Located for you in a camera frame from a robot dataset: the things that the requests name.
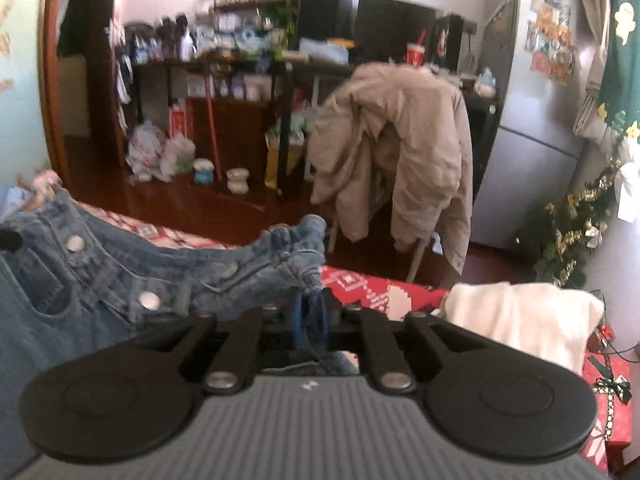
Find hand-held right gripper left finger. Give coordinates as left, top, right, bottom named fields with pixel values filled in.
left=135, top=292, right=308, bottom=393

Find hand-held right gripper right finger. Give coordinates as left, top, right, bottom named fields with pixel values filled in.
left=320, top=290, right=493, bottom=395

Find blue denim jeans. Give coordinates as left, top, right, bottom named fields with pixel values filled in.
left=0, top=191, right=361, bottom=478

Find red patterned blanket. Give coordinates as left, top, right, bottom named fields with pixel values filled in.
left=95, top=207, right=636, bottom=478

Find pink cloth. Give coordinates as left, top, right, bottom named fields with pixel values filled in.
left=17, top=170, right=66, bottom=198

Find chair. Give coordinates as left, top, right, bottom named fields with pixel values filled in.
left=325, top=170, right=436, bottom=283

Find white pot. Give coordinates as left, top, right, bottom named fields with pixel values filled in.
left=226, top=167, right=251, bottom=196

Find yellow paper bag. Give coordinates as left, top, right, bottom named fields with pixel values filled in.
left=264, top=132, right=288, bottom=191

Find white plastic bag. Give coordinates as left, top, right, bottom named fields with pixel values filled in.
left=162, top=135, right=197, bottom=176
left=125, top=120, right=168, bottom=183

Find blue pot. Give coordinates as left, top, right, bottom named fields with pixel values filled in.
left=192, top=157, right=216, bottom=186

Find brown wooden cabinet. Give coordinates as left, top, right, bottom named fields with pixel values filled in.
left=190, top=97, right=273, bottom=201

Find beige jacket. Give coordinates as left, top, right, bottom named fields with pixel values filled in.
left=307, top=62, right=473, bottom=276

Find cluttered dark shelf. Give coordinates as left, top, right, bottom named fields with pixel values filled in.
left=125, top=55, right=361, bottom=201

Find white sweater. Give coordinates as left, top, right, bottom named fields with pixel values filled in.
left=440, top=282, right=606, bottom=376

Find red box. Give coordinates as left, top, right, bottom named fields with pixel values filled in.
left=169, top=100, right=193, bottom=141

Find silver refrigerator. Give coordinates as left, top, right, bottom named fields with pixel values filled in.
left=470, top=0, right=601, bottom=251

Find small christmas tree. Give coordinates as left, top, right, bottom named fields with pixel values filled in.
left=530, top=160, right=626, bottom=288

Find cluster of bottles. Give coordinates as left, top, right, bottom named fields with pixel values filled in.
left=122, top=15, right=216, bottom=63

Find blue plush toy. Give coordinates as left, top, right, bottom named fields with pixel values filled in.
left=475, top=67, right=498, bottom=98

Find black monitor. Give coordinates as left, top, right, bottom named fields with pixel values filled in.
left=355, top=0, right=441, bottom=63

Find black shelf rack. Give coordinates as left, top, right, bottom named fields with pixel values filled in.
left=212, top=0, right=306, bottom=56

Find group of fridge magnets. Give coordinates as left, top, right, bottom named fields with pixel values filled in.
left=525, top=0, right=576, bottom=86

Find beige curtain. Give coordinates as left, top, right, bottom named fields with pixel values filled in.
left=572, top=0, right=613, bottom=136

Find wooden door frame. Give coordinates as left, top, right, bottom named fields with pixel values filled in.
left=40, top=0, right=123, bottom=181

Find red broom handle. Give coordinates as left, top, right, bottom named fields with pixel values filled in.
left=204, top=70, right=223, bottom=183

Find green christmas wall hanging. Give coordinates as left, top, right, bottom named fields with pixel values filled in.
left=595, top=0, right=640, bottom=141

